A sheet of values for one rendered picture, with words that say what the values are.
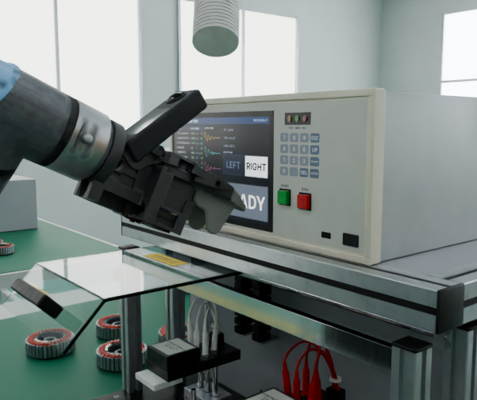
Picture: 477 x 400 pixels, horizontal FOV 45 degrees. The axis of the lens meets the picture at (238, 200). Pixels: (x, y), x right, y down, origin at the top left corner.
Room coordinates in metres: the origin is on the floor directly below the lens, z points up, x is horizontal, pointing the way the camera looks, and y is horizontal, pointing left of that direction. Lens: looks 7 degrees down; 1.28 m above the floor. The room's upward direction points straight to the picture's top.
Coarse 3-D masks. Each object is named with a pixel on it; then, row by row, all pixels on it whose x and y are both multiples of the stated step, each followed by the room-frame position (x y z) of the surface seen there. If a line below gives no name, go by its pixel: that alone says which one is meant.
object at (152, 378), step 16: (160, 352) 0.87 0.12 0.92; (176, 352) 0.87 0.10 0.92; (192, 352) 0.88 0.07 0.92; (224, 352) 0.92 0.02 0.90; (160, 368) 0.86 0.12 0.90; (176, 368) 0.86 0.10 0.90; (192, 368) 0.88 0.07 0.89; (208, 368) 0.89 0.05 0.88; (144, 384) 0.86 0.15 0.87; (160, 384) 0.84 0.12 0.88; (208, 384) 0.93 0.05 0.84
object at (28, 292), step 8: (16, 280) 0.79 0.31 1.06; (16, 288) 0.77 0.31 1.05; (24, 288) 0.75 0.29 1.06; (32, 288) 0.74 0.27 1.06; (24, 296) 0.74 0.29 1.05; (32, 296) 0.72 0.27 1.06; (40, 296) 0.71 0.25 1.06; (48, 296) 0.71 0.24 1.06; (40, 304) 0.70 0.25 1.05; (48, 304) 0.71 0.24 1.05; (56, 304) 0.72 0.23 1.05; (48, 312) 0.71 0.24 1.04; (56, 312) 0.72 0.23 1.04
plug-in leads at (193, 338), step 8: (192, 304) 0.95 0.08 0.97; (208, 304) 0.95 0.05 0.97; (200, 312) 0.93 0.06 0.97; (208, 312) 0.92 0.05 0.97; (216, 312) 0.93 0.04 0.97; (216, 320) 0.93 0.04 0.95; (192, 328) 0.95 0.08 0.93; (208, 328) 0.95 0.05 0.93; (216, 328) 0.93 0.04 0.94; (192, 336) 0.94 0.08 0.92; (208, 336) 0.95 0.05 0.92; (216, 336) 0.92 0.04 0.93; (208, 344) 0.91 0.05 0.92; (216, 344) 0.93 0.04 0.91; (208, 352) 0.91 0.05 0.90
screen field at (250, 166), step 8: (224, 160) 0.87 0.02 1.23; (232, 160) 0.86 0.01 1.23; (240, 160) 0.84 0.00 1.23; (248, 160) 0.83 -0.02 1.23; (256, 160) 0.81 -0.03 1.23; (264, 160) 0.80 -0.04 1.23; (224, 168) 0.87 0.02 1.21; (232, 168) 0.86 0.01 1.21; (240, 168) 0.84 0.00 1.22; (248, 168) 0.83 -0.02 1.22; (256, 168) 0.81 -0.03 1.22; (264, 168) 0.80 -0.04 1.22; (256, 176) 0.81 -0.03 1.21; (264, 176) 0.80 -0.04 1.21
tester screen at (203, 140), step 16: (192, 128) 0.94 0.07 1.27; (208, 128) 0.90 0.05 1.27; (224, 128) 0.87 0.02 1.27; (240, 128) 0.84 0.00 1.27; (256, 128) 0.81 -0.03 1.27; (176, 144) 0.98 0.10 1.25; (192, 144) 0.94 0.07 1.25; (208, 144) 0.90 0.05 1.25; (224, 144) 0.87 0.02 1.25; (240, 144) 0.84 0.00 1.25; (256, 144) 0.81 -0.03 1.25; (192, 160) 0.94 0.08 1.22; (208, 160) 0.90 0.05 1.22; (224, 176) 0.87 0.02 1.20; (240, 176) 0.84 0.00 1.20
